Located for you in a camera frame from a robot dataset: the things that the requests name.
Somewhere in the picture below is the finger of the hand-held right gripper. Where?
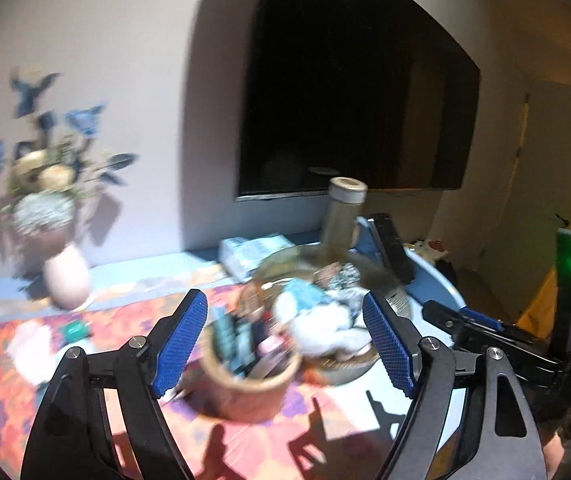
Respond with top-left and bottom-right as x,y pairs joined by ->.
423,299 -> 503,343

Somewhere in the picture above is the tall brown bottle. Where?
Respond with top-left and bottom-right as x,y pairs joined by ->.
320,176 -> 369,261

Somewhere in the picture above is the green plastic packet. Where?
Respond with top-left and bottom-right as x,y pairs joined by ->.
62,321 -> 91,341

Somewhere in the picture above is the white ribbed vase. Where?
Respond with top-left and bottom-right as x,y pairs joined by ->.
42,242 -> 91,311

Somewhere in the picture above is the artificial flower bouquet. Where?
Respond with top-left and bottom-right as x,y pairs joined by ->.
0,67 -> 138,241

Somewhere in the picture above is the person's right forearm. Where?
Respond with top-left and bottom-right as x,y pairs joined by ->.
540,430 -> 566,480

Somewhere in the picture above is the grey checked fabric doll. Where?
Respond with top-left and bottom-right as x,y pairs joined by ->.
315,262 -> 366,293

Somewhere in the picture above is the black remote control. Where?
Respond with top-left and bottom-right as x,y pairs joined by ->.
368,212 -> 416,286

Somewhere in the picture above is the white and blue tissue packet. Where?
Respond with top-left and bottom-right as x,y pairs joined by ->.
219,234 -> 296,281

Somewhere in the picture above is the white cloth lump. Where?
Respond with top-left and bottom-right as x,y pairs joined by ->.
8,320 -> 66,386

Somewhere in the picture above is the teal figurine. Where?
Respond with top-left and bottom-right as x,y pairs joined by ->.
212,310 -> 256,366

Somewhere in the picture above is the room door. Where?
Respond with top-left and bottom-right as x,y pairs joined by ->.
510,77 -> 571,281

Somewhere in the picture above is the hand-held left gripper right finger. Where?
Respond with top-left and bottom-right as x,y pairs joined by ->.
362,290 -> 549,480

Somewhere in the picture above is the black television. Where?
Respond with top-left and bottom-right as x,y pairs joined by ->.
235,0 -> 481,203

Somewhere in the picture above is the white and brown plush toy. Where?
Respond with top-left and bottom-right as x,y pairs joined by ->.
272,280 -> 373,358

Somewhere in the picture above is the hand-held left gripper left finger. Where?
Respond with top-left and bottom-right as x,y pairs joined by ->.
20,287 -> 211,480

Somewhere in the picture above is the metal bowl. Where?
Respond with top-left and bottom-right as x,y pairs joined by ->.
250,245 -> 396,386

